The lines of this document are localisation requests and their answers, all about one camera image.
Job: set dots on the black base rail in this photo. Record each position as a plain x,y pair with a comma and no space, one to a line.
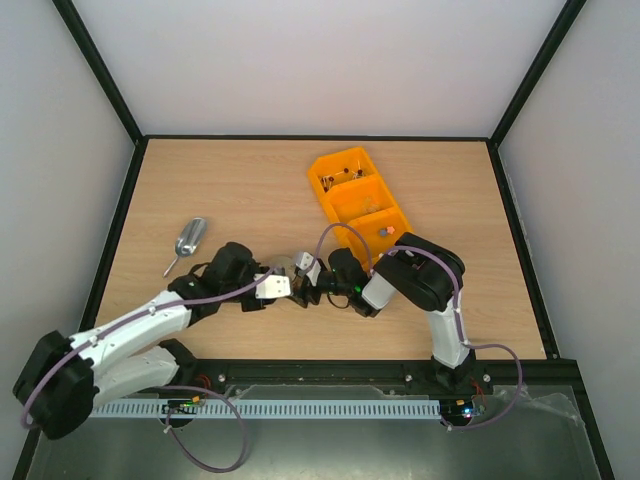
400,377

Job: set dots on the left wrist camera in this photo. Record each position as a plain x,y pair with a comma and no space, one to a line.
272,287

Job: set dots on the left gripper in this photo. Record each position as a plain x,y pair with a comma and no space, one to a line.
257,305

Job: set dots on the grey slotted cable duct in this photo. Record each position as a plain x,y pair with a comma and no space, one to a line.
253,409

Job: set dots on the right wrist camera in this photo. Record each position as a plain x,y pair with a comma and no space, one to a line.
307,266

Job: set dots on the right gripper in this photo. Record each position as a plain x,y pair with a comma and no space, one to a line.
311,291

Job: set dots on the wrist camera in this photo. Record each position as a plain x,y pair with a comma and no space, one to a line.
307,266
272,287

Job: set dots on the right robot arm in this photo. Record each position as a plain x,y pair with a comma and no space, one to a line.
426,274

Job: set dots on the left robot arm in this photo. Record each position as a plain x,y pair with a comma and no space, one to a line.
66,377

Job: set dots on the metal scoop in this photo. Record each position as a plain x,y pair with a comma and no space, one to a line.
188,241

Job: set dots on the yellow star candy bin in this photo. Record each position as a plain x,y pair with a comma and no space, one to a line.
379,230

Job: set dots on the yellow lollipop bin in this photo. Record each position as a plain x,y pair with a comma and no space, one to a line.
334,169

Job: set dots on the gold jar lid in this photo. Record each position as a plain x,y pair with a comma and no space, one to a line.
284,266

